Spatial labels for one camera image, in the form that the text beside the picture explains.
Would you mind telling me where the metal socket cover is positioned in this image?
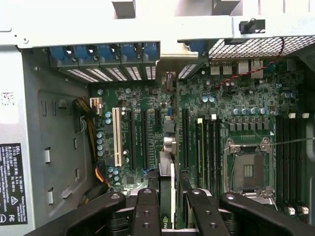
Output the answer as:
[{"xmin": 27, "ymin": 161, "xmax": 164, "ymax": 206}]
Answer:
[{"xmin": 235, "ymin": 188, "xmax": 276, "ymax": 206}]

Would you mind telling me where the CPU socket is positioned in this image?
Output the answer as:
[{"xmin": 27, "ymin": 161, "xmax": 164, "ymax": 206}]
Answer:
[{"xmin": 222, "ymin": 137, "xmax": 277, "ymax": 197}]

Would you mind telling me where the black RAM slot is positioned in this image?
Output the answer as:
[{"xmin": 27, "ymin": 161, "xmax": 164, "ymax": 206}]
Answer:
[
  {"xmin": 209, "ymin": 113, "xmax": 217, "ymax": 192},
  {"xmin": 195, "ymin": 118, "xmax": 205, "ymax": 188},
  {"xmin": 215, "ymin": 118, "xmax": 222, "ymax": 193},
  {"xmin": 287, "ymin": 112, "xmax": 298, "ymax": 216},
  {"xmin": 203, "ymin": 118, "xmax": 211, "ymax": 190},
  {"xmin": 275, "ymin": 115, "xmax": 284, "ymax": 207},
  {"xmin": 298, "ymin": 112, "xmax": 311, "ymax": 215},
  {"xmin": 282, "ymin": 115, "xmax": 291, "ymax": 210}
]

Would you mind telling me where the silver power supply unit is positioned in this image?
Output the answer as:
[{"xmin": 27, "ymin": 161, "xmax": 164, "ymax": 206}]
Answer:
[{"xmin": 0, "ymin": 46, "xmax": 97, "ymax": 232}]

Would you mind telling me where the white expansion slot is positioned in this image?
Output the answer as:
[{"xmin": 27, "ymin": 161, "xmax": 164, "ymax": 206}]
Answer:
[{"xmin": 111, "ymin": 106, "xmax": 124, "ymax": 167}]

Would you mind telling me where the long black expansion slot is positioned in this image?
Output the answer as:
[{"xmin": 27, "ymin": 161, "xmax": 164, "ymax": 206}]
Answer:
[
  {"xmin": 181, "ymin": 107, "xmax": 190, "ymax": 170},
  {"xmin": 140, "ymin": 109, "xmax": 150, "ymax": 171},
  {"xmin": 126, "ymin": 110, "xmax": 137, "ymax": 172}
]

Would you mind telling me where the white power connector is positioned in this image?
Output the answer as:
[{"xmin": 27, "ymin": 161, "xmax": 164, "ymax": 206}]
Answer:
[{"xmin": 89, "ymin": 96, "xmax": 103, "ymax": 117}]

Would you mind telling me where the green motherboard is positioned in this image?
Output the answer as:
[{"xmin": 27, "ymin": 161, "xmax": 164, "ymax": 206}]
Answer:
[{"xmin": 89, "ymin": 58, "xmax": 315, "ymax": 220}]

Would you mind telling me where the short black expansion slot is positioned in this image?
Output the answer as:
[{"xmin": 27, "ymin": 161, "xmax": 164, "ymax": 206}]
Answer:
[{"xmin": 154, "ymin": 108, "xmax": 162, "ymax": 127}]

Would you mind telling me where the silver network port block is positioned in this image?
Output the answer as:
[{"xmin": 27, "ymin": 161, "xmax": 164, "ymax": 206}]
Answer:
[{"xmin": 250, "ymin": 59, "xmax": 265, "ymax": 79}]

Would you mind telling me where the small silver port block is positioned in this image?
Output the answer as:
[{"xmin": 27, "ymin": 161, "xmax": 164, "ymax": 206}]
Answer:
[{"xmin": 237, "ymin": 61, "xmax": 250, "ymax": 75}]

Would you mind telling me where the silver USB port block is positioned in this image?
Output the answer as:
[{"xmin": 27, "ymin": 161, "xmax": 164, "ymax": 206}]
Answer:
[
  {"xmin": 221, "ymin": 61, "xmax": 233, "ymax": 76},
  {"xmin": 210, "ymin": 61, "xmax": 221, "ymax": 76}
]

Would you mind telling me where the blue card retention clip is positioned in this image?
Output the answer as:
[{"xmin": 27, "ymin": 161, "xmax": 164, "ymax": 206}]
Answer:
[
  {"xmin": 73, "ymin": 45, "xmax": 92, "ymax": 65},
  {"xmin": 49, "ymin": 46, "xmax": 66, "ymax": 66},
  {"xmin": 96, "ymin": 45, "xmax": 114, "ymax": 63},
  {"xmin": 120, "ymin": 44, "xmax": 137, "ymax": 62},
  {"xmin": 143, "ymin": 43, "xmax": 158, "ymax": 62},
  {"xmin": 189, "ymin": 40, "xmax": 205, "ymax": 56}
]

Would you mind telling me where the open black PC case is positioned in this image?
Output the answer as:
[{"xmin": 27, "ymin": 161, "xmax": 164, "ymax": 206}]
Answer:
[{"xmin": 0, "ymin": 0, "xmax": 315, "ymax": 236}]

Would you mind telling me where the black case peg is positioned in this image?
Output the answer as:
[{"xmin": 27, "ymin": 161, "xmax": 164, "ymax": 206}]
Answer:
[{"xmin": 238, "ymin": 17, "xmax": 258, "ymax": 34}]

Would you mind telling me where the thin wire locking lever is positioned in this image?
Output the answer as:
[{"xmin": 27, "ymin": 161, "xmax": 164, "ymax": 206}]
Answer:
[{"xmin": 269, "ymin": 138, "xmax": 315, "ymax": 146}]

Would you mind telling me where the yellow and black wire bundle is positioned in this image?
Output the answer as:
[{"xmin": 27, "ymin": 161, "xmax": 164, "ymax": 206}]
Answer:
[{"xmin": 72, "ymin": 96, "xmax": 111, "ymax": 207}]

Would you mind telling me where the red and black twisted wire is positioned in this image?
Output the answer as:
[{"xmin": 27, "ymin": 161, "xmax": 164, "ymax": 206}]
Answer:
[{"xmin": 213, "ymin": 36, "xmax": 285, "ymax": 87}]

